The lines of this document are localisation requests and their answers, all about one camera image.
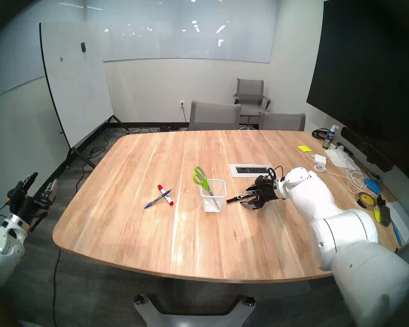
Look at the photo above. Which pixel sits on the yellow sticky note pad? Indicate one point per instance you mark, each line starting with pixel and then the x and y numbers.
pixel 304 148

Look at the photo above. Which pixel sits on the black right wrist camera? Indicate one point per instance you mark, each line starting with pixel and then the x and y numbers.
pixel 265 181

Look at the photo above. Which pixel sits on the yellow tape roll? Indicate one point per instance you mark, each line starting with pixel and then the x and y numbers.
pixel 361 201

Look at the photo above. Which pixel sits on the black video sound bar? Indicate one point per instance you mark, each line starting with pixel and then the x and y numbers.
pixel 366 149

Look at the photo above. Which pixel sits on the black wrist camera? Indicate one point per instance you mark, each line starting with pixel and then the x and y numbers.
pixel 265 181
pixel 15 193

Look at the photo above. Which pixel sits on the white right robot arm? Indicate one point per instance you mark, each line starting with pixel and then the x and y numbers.
pixel 327 207

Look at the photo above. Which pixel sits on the white paper sheet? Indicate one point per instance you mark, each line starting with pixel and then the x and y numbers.
pixel 402 220

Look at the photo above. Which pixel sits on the red capped whiteboard marker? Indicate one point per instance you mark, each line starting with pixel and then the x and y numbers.
pixel 166 196

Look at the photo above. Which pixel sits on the wide glass wall whiteboard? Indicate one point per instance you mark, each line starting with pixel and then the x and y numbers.
pixel 184 33

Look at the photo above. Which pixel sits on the rolling white whiteboard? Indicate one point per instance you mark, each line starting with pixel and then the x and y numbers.
pixel 75 77

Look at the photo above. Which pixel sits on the white mesh pen holder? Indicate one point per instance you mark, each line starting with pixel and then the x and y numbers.
pixel 218 205

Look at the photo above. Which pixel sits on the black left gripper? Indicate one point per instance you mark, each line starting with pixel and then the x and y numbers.
pixel 27 210

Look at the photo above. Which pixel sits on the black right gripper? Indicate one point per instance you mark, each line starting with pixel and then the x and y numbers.
pixel 267 193

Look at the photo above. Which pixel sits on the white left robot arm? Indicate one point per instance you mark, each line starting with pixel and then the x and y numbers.
pixel 1 251

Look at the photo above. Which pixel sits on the yellow and black pad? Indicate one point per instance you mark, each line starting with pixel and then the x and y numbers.
pixel 384 215

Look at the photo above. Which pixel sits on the whiteboard cleaner spray bottle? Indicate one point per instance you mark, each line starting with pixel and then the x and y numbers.
pixel 329 139

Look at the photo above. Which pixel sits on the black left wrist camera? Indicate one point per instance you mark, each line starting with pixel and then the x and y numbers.
pixel 15 193

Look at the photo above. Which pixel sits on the blue stick tool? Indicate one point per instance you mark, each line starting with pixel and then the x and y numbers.
pixel 396 232

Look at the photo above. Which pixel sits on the black permanent marker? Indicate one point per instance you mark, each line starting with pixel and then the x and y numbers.
pixel 240 197

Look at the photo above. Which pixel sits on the grey office chair with armrests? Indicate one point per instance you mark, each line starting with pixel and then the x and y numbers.
pixel 250 89

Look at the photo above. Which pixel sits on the grey mesh office chair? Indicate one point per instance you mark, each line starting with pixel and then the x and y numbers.
pixel 282 122
pixel 214 115

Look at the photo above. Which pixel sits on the blue flat disc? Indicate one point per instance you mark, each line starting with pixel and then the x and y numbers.
pixel 372 186

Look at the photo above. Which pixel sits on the small black bottle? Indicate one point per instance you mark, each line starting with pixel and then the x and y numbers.
pixel 380 201

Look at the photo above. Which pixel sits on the large black wall screen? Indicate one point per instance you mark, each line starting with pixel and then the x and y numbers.
pixel 364 74

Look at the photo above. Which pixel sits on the white power adapter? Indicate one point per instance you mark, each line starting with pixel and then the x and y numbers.
pixel 320 159

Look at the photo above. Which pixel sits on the silver table power outlet panel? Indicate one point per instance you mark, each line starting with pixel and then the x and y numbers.
pixel 232 171

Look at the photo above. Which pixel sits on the blue ballpoint pen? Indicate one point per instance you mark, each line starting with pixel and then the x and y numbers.
pixel 152 203

